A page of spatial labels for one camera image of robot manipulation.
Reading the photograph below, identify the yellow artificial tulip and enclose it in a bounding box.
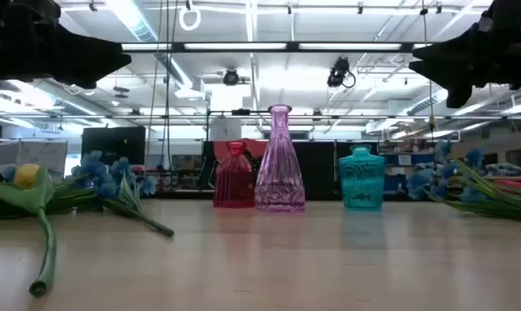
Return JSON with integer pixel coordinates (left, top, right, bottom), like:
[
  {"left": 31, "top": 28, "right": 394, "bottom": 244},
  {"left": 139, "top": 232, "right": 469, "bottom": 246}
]
[{"left": 0, "top": 162, "right": 59, "bottom": 298}]

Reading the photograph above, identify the black camera with cable loop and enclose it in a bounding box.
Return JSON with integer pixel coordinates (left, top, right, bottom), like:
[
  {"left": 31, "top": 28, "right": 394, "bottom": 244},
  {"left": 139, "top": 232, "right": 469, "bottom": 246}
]
[{"left": 327, "top": 55, "right": 358, "bottom": 90}]

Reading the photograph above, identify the blue storage bin rack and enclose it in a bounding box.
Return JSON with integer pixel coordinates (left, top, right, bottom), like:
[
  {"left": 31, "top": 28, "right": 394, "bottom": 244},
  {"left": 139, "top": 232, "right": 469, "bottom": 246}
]
[{"left": 378, "top": 150, "right": 436, "bottom": 194}]

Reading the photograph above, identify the black computer monitor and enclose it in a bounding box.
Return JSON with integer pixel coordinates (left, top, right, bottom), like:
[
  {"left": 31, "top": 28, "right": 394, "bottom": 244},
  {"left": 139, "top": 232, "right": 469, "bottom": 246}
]
[{"left": 80, "top": 125, "right": 147, "bottom": 166}]

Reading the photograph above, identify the teal glass vase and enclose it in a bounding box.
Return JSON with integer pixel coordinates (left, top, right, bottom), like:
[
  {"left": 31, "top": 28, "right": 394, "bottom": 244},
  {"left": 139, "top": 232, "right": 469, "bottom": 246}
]
[{"left": 338, "top": 144, "right": 386, "bottom": 212}]

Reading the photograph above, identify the black hanging cable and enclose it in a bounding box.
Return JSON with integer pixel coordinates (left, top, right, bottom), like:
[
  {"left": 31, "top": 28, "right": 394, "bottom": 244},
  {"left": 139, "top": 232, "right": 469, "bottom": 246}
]
[{"left": 163, "top": 0, "right": 175, "bottom": 172}]

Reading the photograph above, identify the black partition panel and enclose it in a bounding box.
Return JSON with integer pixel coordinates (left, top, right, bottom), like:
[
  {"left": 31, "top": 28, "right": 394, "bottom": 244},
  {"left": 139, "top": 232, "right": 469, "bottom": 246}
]
[{"left": 292, "top": 140, "right": 380, "bottom": 194}]

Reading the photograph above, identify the white partition panel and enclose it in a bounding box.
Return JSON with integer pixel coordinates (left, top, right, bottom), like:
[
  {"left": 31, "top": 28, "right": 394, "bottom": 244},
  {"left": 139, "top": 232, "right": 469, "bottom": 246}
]
[{"left": 0, "top": 140, "right": 69, "bottom": 181}]

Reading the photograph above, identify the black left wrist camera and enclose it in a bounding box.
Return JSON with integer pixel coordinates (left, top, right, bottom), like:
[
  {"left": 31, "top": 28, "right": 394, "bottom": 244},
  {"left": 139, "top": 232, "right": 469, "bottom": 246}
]
[{"left": 22, "top": 0, "right": 63, "bottom": 26}]

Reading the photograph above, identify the black aluminium table frame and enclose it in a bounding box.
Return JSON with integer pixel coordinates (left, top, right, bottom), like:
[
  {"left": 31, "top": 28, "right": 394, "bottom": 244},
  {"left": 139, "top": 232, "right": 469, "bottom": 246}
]
[{"left": 154, "top": 188, "right": 434, "bottom": 203}]

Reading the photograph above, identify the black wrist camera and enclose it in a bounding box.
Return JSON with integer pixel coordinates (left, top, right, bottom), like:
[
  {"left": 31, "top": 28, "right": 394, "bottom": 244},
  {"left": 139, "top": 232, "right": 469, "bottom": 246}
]
[
  {"left": 22, "top": 0, "right": 63, "bottom": 26},
  {"left": 480, "top": 0, "right": 521, "bottom": 34}
]

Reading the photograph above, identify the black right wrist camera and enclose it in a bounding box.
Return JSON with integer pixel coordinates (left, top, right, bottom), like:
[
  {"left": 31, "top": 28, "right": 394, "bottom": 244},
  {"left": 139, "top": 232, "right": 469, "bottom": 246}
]
[{"left": 480, "top": 0, "right": 521, "bottom": 34}]

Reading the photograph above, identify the pink glass vase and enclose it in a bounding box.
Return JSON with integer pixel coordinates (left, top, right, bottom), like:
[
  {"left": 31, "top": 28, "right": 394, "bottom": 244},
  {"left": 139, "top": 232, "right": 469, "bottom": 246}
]
[{"left": 254, "top": 104, "right": 307, "bottom": 213}]

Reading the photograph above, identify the black round ceiling camera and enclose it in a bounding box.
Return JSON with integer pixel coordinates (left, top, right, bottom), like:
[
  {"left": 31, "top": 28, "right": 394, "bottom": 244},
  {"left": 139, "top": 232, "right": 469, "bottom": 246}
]
[{"left": 222, "top": 67, "right": 241, "bottom": 87}]

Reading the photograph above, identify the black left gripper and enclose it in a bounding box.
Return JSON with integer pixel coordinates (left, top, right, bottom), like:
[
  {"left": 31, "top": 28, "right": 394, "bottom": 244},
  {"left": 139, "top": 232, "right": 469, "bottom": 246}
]
[{"left": 0, "top": 23, "right": 132, "bottom": 91}]

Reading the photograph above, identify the black bar with strip lights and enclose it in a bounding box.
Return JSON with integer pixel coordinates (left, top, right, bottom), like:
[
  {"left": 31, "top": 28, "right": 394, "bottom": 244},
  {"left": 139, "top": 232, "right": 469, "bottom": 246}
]
[{"left": 120, "top": 41, "right": 434, "bottom": 54}]

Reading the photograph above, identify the red glass vase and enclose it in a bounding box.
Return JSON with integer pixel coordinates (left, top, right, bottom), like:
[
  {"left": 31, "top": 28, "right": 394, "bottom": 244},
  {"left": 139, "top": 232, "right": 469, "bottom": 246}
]
[{"left": 213, "top": 140, "right": 257, "bottom": 209}]

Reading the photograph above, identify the white ring light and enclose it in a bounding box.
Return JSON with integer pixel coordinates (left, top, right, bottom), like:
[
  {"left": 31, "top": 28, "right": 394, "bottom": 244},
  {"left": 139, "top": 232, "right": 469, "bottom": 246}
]
[{"left": 178, "top": 4, "right": 202, "bottom": 32}]

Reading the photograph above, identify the black horizontal rail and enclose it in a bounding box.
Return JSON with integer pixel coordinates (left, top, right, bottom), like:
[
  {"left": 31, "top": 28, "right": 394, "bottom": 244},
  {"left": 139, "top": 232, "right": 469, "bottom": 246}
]
[{"left": 0, "top": 112, "right": 521, "bottom": 123}]

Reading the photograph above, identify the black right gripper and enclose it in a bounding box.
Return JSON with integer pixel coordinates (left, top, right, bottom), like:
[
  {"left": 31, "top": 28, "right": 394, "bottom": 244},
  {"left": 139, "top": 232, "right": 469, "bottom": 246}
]
[{"left": 409, "top": 25, "right": 521, "bottom": 109}]

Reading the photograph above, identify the hanging cable with yellow plug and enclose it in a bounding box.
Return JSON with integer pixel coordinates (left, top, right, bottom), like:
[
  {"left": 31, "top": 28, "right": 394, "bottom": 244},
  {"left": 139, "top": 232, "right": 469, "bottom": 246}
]
[{"left": 419, "top": 0, "right": 438, "bottom": 143}]

